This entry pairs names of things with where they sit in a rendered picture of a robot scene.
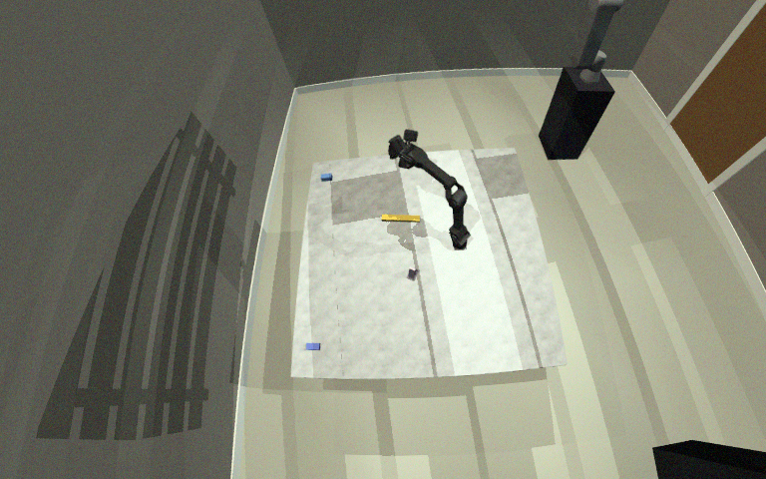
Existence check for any yellow bar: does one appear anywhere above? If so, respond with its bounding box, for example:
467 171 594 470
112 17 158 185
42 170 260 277
382 215 420 223

